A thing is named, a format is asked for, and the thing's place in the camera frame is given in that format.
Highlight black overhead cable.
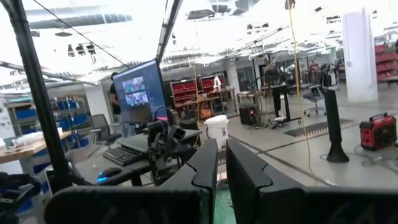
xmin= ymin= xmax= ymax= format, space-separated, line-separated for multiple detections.
xmin=32 ymin=0 xmax=131 ymax=68

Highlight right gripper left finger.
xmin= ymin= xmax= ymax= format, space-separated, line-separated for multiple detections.
xmin=44 ymin=138 xmax=219 ymax=224

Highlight black standing desk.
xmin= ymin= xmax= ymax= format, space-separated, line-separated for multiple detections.
xmin=238 ymin=82 xmax=312 ymax=124

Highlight black keyboard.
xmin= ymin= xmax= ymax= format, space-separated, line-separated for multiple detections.
xmin=102 ymin=145 xmax=147 ymax=167

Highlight dark office chair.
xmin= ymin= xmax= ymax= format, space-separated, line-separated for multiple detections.
xmin=88 ymin=113 xmax=123 ymax=147

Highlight black computer tower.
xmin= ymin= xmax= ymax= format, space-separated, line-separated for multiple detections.
xmin=238 ymin=103 xmax=259 ymax=127

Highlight black rig upright pole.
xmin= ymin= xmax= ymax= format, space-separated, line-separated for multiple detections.
xmin=0 ymin=0 xmax=74 ymax=194

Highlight person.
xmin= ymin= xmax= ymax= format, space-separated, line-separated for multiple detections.
xmin=108 ymin=72 xmax=131 ymax=138
xmin=262 ymin=57 xmax=282 ymax=118

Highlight wooden top table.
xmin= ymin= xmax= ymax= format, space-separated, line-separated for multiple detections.
xmin=0 ymin=130 xmax=73 ymax=166

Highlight blue bin shelf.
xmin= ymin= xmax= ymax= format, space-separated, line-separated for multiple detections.
xmin=9 ymin=95 xmax=91 ymax=150

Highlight black rig crossbeam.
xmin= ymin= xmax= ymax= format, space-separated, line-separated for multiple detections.
xmin=155 ymin=0 xmax=185 ymax=65

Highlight black computer mouse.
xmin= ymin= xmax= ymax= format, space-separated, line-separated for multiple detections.
xmin=96 ymin=167 xmax=123 ymax=184

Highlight yellow hanging cable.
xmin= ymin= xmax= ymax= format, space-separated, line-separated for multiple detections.
xmin=287 ymin=0 xmax=313 ymax=175

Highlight green table mat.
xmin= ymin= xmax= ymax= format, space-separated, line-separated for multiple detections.
xmin=213 ymin=183 xmax=237 ymax=224

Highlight white plastic bucket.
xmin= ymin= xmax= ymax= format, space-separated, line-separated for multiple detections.
xmin=204 ymin=114 xmax=230 ymax=150

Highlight black floor mat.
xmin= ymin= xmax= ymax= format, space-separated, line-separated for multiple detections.
xmin=283 ymin=118 xmax=355 ymax=138

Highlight red portable generator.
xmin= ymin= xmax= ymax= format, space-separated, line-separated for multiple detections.
xmin=359 ymin=112 xmax=398 ymax=152

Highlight lit blue screen monitor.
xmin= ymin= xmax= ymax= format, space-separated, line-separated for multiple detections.
xmin=112 ymin=58 xmax=169 ymax=125

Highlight white building pillar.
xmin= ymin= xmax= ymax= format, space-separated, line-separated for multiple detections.
xmin=341 ymin=7 xmax=379 ymax=103

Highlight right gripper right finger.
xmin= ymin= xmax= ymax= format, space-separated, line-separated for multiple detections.
xmin=225 ymin=138 xmax=398 ymax=224

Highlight dark grey desk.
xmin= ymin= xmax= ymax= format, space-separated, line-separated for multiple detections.
xmin=74 ymin=128 xmax=203 ymax=187

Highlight grey office chair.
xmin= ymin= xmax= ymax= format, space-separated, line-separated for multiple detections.
xmin=302 ymin=79 xmax=330 ymax=118

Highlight red parts shelf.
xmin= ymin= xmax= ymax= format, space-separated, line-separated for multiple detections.
xmin=169 ymin=73 xmax=228 ymax=110
xmin=374 ymin=42 xmax=398 ymax=83

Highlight black pedestal stand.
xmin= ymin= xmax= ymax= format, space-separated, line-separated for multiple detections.
xmin=322 ymin=88 xmax=351 ymax=164

